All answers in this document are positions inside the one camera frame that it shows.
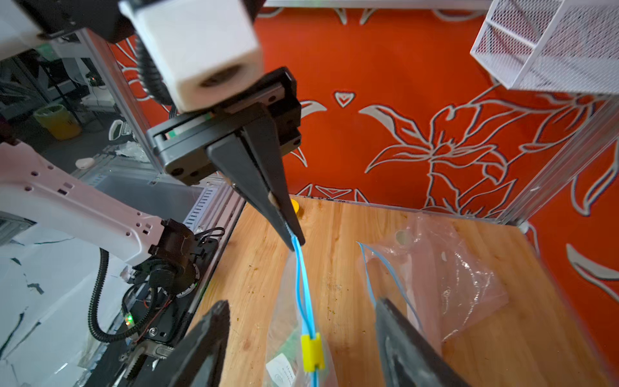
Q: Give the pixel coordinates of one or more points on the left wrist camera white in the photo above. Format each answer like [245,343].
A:
[195,54]

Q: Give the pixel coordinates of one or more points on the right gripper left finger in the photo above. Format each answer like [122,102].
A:
[198,359]

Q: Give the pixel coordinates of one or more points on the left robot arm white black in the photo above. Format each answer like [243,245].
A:
[33,188]

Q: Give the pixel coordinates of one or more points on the clear zip bag blue seal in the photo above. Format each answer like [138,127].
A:
[427,271]

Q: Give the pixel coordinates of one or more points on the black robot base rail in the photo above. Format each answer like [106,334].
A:
[153,322]

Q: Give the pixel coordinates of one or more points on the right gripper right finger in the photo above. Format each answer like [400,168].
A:
[406,358]

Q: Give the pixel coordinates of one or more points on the white mesh wall basket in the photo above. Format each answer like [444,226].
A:
[554,46]

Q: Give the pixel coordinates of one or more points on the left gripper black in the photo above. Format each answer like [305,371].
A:
[194,145]

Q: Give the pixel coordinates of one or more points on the yellow tape roll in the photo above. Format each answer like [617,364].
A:
[296,207]

